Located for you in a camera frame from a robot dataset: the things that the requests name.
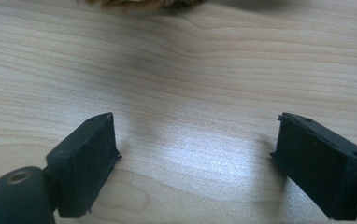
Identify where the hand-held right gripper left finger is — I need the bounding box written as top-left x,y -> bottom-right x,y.
45,112 -> 122,218

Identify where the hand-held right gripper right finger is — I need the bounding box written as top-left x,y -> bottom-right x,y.
269,112 -> 357,221

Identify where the brown teddy bear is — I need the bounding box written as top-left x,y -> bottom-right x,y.
79,0 -> 207,10

